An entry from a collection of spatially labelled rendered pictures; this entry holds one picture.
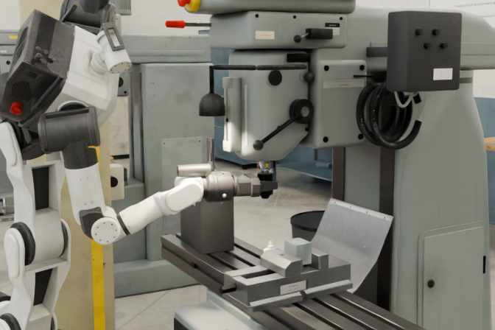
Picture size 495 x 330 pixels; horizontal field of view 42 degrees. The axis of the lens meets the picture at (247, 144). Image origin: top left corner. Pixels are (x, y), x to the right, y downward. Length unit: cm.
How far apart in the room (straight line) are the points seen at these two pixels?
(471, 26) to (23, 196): 155
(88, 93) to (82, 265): 191
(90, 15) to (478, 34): 126
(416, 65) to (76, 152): 92
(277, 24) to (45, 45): 63
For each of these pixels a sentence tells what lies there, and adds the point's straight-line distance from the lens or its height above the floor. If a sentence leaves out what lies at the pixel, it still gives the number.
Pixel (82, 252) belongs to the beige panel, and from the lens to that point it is 362.
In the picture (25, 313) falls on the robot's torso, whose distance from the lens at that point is 233.
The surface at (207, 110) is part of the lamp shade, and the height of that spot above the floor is 146.
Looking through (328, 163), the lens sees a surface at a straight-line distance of 808.
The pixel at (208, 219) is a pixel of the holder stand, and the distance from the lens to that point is 217.
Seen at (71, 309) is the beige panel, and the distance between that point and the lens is 370.
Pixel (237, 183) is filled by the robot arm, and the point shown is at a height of 125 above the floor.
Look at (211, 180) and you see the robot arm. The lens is 187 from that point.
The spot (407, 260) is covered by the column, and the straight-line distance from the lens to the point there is 211.
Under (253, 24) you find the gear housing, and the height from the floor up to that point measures 169.
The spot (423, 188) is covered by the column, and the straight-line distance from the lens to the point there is 209.
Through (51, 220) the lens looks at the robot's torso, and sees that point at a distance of 221.
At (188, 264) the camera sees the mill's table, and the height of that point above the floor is 92.
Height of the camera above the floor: 161
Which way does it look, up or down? 8 degrees down
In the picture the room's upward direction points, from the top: straight up
